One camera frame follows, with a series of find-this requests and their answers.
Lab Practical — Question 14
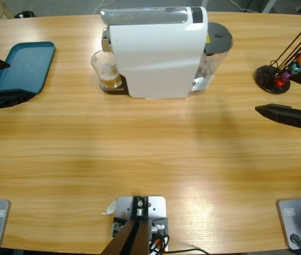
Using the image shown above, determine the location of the clear plastic cup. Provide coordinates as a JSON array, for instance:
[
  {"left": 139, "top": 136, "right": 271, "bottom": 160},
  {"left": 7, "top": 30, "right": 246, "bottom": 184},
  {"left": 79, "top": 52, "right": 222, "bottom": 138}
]
[{"left": 90, "top": 49, "right": 123, "bottom": 91}]

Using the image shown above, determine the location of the white capsule coffee machine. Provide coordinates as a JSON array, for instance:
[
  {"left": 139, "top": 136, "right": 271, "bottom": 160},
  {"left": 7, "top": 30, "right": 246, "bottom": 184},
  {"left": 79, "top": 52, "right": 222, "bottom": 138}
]
[{"left": 99, "top": 5, "right": 210, "bottom": 100}]

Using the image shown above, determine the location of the red coffee capsule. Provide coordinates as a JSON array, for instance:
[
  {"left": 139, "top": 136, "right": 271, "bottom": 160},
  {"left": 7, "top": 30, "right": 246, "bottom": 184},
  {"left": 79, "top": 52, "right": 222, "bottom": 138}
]
[{"left": 274, "top": 76, "right": 287, "bottom": 90}]

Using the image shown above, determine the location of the purple coffee capsule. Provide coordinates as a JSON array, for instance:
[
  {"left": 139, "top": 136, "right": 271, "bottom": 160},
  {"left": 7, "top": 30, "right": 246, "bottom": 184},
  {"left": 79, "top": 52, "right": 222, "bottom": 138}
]
[{"left": 280, "top": 70, "right": 294, "bottom": 82}]

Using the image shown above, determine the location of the teal coffee capsule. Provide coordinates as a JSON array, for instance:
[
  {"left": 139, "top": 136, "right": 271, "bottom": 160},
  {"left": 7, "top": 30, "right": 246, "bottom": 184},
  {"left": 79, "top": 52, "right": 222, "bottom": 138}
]
[{"left": 288, "top": 60, "right": 301, "bottom": 74}]

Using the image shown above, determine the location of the teal plastic tray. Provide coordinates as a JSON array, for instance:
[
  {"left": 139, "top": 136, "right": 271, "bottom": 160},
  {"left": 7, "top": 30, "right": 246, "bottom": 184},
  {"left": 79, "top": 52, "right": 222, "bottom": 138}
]
[{"left": 0, "top": 41, "right": 56, "bottom": 96}]

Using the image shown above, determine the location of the black capsule holder with rods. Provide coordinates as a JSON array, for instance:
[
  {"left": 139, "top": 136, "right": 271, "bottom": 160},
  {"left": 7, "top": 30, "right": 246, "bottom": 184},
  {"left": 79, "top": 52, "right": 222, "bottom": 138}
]
[{"left": 254, "top": 17, "right": 301, "bottom": 95}]

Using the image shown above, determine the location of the small black floor object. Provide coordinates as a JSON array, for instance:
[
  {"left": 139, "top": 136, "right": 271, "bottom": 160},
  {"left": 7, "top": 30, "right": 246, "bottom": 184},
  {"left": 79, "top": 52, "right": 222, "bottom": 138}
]
[{"left": 14, "top": 10, "right": 37, "bottom": 19}]

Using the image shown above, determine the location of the curled white tape piece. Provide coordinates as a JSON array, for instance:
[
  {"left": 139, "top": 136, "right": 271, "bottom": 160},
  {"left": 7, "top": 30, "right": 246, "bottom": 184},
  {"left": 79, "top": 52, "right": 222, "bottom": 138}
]
[{"left": 102, "top": 200, "right": 118, "bottom": 215}]

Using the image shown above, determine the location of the white floor cable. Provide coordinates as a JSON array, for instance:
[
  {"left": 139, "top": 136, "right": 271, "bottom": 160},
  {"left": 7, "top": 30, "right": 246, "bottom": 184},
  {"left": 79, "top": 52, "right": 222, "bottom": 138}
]
[
  {"left": 230, "top": 0, "right": 263, "bottom": 13},
  {"left": 93, "top": 0, "right": 114, "bottom": 14}
]

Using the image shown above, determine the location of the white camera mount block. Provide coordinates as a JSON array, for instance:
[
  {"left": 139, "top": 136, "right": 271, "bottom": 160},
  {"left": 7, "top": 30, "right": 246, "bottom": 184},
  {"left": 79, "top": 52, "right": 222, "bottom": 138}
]
[{"left": 112, "top": 195, "right": 169, "bottom": 253}]

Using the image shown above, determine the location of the thin black mount cable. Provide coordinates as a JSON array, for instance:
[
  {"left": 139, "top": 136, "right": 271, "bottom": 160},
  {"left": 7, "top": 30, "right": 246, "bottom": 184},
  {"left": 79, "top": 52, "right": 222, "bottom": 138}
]
[{"left": 163, "top": 248, "right": 211, "bottom": 255}]

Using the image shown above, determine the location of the dark camera post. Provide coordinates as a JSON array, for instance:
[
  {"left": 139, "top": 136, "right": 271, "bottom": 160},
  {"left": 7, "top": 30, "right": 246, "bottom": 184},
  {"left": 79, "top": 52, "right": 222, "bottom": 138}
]
[{"left": 99, "top": 195, "right": 151, "bottom": 255}]

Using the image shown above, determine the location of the orange and white cable bundle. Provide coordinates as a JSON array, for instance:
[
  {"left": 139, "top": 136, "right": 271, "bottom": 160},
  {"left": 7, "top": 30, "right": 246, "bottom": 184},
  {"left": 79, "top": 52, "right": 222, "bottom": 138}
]
[{"left": 149, "top": 234, "right": 170, "bottom": 253}]

